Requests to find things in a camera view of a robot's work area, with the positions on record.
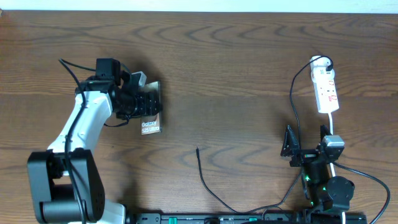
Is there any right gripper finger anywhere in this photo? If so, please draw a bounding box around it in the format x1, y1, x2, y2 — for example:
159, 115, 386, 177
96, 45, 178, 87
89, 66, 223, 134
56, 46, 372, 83
320, 124, 332, 145
280, 125, 300, 156

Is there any Galaxy S25 Ultra smartphone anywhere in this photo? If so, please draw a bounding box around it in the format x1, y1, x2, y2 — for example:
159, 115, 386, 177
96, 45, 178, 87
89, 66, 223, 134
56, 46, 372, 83
141, 81, 162, 135

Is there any black USB charging cable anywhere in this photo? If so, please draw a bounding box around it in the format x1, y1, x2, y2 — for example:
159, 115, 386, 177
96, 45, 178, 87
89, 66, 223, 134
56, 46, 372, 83
195, 55, 335, 215

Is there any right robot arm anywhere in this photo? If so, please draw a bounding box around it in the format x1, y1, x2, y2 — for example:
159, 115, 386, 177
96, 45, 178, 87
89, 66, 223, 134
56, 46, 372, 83
280, 125, 355, 223

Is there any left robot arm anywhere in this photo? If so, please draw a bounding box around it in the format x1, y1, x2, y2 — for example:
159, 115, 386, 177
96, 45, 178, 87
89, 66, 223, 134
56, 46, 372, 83
27, 58, 162, 223

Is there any white power strip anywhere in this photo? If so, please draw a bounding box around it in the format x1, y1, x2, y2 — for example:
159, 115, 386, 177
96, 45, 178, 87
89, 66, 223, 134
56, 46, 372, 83
310, 55, 339, 114

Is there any white power strip cord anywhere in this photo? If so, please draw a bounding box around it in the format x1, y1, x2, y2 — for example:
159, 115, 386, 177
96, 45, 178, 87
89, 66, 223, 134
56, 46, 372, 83
328, 112, 347, 224

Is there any left camera black cable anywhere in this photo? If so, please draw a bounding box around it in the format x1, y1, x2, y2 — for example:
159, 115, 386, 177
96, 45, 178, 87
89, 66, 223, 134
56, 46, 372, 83
58, 58, 131, 224

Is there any camera black cable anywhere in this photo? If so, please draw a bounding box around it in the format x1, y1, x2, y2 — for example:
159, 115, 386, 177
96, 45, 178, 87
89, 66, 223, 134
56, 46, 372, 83
331, 161, 391, 224
58, 58, 131, 224

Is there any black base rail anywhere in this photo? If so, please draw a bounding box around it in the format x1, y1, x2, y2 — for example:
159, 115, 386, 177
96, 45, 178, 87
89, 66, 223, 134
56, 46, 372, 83
131, 212, 368, 224

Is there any right camera black cable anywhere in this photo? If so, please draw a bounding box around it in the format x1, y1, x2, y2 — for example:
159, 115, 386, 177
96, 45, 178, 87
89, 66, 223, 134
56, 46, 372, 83
331, 161, 391, 224

